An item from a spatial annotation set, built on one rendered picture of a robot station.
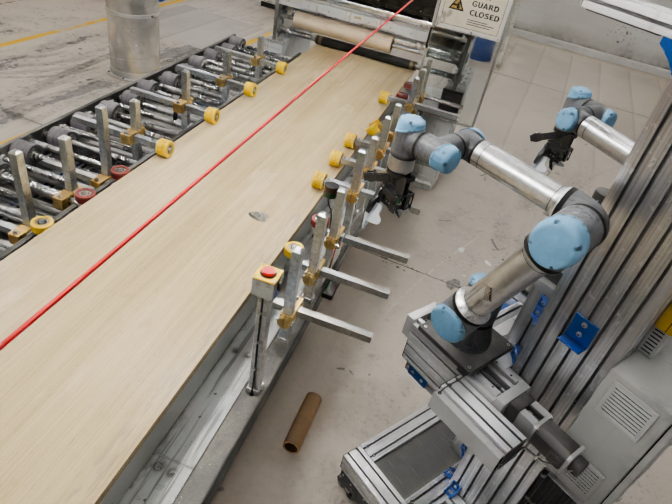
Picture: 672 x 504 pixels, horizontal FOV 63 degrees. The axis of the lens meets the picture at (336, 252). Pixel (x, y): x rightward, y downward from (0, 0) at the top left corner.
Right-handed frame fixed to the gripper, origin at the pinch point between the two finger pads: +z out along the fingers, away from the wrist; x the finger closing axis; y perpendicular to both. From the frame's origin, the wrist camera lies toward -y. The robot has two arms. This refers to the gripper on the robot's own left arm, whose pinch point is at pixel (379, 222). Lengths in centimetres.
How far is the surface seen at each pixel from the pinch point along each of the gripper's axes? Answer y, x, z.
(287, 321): -15, -18, 48
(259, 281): -2.4, -40.1, 10.5
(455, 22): -169, 217, -1
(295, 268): -16.8, -16.4, 25.3
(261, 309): -2.0, -38.6, 21.7
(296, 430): -14, -4, 124
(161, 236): -71, -41, 42
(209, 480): 18, -64, 62
